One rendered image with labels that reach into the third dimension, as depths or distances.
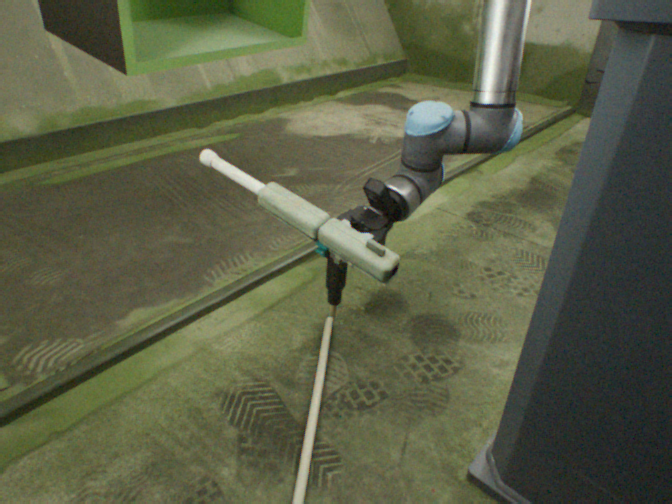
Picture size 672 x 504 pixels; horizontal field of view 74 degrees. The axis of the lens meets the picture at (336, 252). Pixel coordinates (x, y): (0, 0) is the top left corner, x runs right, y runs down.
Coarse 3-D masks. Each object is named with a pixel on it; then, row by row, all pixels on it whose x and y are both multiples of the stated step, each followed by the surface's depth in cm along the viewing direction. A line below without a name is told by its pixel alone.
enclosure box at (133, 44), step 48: (48, 0) 105; (96, 0) 93; (144, 0) 128; (192, 0) 139; (240, 0) 147; (288, 0) 135; (96, 48) 101; (144, 48) 113; (192, 48) 119; (240, 48) 119
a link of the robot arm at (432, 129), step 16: (416, 112) 90; (432, 112) 89; (448, 112) 89; (416, 128) 89; (432, 128) 88; (448, 128) 89; (464, 128) 90; (416, 144) 91; (432, 144) 90; (448, 144) 91; (416, 160) 94; (432, 160) 93
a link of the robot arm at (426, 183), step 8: (400, 160) 99; (400, 168) 99; (440, 168) 98; (392, 176) 98; (400, 176) 96; (408, 176) 96; (416, 176) 96; (424, 176) 96; (432, 176) 97; (440, 176) 101; (416, 184) 95; (424, 184) 97; (432, 184) 99; (440, 184) 102; (424, 192) 97; (432, 192) 101; (424, 200) 99
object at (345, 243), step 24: (216, 168) 93; (264, 192) 86; (288, 192) 86; (288, 216) 84; (312, 216) 82; (312, 240) 83; (336, 240) 79; (360, 240) 78; (336, 264) 83; (360, 264) 78; (384, 264) 75; (336, 288) 89
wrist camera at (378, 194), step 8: (368, 184) 83; (376, 184) 83; (384, 184) 84; (368, 192) 84; (376, 192) 83; (384, 192) 83; (368, 200) 89; (376, 200) 85; (384, 200) 84; (384, 208) 88; (392, 208) 91
